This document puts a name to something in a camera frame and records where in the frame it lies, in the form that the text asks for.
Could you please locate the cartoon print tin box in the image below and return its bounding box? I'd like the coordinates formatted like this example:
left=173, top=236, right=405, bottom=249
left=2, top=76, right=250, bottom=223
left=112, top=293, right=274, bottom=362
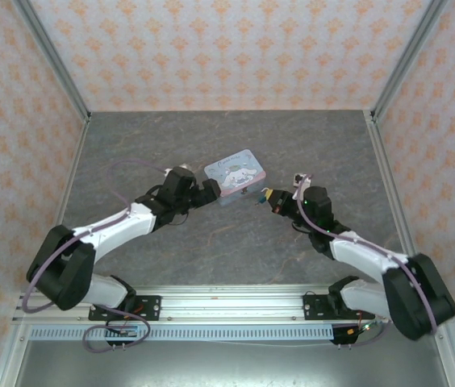
left=203, top=148, right=268, bottom=208

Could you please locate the small circuit board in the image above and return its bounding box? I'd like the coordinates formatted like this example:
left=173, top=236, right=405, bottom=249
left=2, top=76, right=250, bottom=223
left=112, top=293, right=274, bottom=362
left=346, top=321, right=378, bottom=336
left=106, top=325, right=138, bottom=338

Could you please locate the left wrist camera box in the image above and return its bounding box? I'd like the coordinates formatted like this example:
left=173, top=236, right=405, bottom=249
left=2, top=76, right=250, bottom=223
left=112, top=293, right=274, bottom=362
left=164, top=162, right=195, bottom=175

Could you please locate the aluminium table side rail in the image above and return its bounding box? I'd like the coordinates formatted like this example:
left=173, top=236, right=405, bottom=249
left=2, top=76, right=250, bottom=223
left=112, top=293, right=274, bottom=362
left=32, top=114, right=92, bottom=292
left=365, top=111, right=431, bottom=292

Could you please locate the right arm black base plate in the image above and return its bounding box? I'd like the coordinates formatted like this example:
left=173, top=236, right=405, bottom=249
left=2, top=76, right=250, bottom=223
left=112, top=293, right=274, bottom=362
left=303, top=293, right=376, bottom=323

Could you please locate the aluminium mounting rail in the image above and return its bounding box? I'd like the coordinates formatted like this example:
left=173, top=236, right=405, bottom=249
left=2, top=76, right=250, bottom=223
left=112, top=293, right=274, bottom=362
left=11, top=284, right=454, bottom=324

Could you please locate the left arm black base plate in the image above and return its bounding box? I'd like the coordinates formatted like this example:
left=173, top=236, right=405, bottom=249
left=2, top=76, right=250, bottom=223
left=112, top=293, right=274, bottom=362
left=88, top=294, right=162, bottom=323

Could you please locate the slotted grey cable duct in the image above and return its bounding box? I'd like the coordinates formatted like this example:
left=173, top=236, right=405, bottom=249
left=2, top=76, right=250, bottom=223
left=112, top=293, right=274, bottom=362
left=28, top=325, right=336, bottom=343

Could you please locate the aluminium frame post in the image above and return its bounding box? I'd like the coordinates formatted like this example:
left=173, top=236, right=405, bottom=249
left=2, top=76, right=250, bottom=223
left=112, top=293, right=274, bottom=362
left=10, top=0, right=93, bottom=122
left=371, top=0, right=451, bottom=122

